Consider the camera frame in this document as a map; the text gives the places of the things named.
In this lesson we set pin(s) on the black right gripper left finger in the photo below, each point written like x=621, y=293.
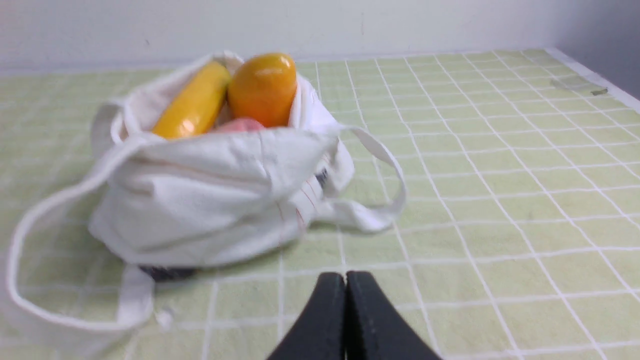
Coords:
x=317, y=333

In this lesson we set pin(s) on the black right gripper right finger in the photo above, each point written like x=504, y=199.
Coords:
x=374, y=329

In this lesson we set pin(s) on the yellow banana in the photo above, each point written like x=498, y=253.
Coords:
x=197, y=105

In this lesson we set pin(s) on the white cloth bag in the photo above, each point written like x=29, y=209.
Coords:
x=219, y=198

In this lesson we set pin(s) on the green checkered tablecloth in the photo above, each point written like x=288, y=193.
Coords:
x=519, y=241

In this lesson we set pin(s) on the pink peach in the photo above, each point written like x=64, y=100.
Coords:
x=240, y=125

